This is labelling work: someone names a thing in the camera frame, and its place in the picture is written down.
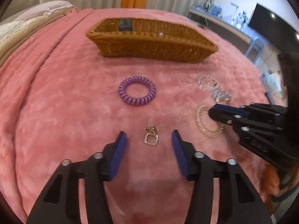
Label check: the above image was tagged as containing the silver butterfly bangle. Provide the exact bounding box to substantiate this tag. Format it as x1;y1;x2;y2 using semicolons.
212;90;232;103

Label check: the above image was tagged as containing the peach spiral hair tie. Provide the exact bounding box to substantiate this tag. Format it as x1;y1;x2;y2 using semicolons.
195;104;226;138

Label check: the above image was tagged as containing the gold square earring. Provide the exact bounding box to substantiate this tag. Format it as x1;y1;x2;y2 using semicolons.
143;126;159;146

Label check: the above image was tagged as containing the purple spiral hair tie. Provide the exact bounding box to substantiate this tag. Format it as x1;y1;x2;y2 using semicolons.
118;75;157;106

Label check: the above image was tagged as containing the long white desk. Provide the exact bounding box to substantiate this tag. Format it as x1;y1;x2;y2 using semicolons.
187;6;261;63

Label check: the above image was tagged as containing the light blue stool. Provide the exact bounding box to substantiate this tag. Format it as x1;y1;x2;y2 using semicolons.
244;36;267;64

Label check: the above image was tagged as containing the black curved monitor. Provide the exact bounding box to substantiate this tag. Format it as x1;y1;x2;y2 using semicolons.
248;3;298;54

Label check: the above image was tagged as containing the pink fleece blanket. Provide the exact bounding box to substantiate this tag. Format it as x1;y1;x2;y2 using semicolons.
1;9;280;223

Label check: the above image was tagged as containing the brown wicker basket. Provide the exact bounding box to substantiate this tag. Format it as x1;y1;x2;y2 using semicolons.
86;18;218;63

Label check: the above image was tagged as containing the white desk lamp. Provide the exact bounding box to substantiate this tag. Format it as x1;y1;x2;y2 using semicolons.
231;2;239;24

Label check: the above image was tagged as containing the black watch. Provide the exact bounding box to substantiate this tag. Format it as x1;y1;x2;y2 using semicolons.
119;18;133;32

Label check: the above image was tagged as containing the beige quilt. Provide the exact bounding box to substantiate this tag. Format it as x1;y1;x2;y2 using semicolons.
1;6;79;64

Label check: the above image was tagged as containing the white dotted pillow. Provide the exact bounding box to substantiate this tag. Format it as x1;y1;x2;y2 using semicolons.
0;21;31;41

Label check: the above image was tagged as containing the lilac pillow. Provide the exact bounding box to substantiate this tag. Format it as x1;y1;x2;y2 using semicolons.
14;1;74;21

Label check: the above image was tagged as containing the beige padded headboard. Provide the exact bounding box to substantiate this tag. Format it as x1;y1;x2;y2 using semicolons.
1;0;40;21

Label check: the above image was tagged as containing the clear bead bracelet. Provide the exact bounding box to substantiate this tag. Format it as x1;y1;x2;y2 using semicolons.
196;74;223;93

